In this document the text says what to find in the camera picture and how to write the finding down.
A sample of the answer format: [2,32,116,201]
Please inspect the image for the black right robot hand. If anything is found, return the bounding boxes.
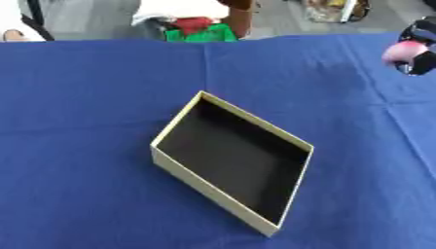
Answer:
[395,18,436,77]

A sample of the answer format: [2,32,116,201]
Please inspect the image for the pink round toy fruit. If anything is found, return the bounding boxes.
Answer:
[380,40,429,67]

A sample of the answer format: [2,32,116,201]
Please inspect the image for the tan cardboard box black inside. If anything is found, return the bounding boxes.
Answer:
[148,89,315,238]

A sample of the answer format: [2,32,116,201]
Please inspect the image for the green box with red cloth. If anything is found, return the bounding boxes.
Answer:
[163,17,238,43]

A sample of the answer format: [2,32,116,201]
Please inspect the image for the tan bag with white pole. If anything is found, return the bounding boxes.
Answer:
[301,0,372,24]

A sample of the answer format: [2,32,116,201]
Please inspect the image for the person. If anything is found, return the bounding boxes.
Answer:
[130,0,258,40]

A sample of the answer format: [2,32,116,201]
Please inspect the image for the black tripod leg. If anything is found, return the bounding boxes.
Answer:
[20,0,56,42]

